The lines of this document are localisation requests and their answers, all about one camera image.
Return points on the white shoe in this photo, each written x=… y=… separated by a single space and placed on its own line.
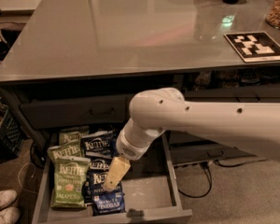
x=9 y=215
x=7 y=198

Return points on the middle blue chip bag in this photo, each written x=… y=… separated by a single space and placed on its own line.
x=98 y=164

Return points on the lower white shoe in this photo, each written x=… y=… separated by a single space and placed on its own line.
x=9 y=215

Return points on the green jalapeno chip bag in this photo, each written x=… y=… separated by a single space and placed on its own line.
x=70 y=174

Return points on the black plastic crate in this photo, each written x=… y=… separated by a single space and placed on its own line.
x=11 y=137

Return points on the grey top right drawer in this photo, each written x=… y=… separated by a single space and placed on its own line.
x=249 y=94

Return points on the grey top left drawer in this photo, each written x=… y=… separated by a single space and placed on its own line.
x=76 y=111

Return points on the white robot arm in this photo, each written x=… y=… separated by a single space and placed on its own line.
x=250 y=127

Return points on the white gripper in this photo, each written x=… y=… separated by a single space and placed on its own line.
x=130 y=148

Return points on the back blue chip bag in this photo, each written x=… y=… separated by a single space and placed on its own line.
x=102 y=143

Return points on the black white fiducial marker tile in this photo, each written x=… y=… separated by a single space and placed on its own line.
x=254 y=47

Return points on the open grey middle drawer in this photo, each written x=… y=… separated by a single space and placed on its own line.
x=150 y=195

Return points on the grey bottom right drawer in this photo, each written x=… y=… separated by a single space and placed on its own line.
x=195 y=152

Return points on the grey middle right drawer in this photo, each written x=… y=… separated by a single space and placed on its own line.
x=181 y=138

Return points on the grey cabinet frame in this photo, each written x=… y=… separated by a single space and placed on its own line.
x=18 y=90

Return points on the upper white shoe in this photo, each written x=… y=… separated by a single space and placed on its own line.
x=7 y=198

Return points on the front blue vinegar chip bag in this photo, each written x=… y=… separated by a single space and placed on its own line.
x=104 y=202

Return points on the back green chip bag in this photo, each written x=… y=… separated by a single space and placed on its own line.
x=71 y=134

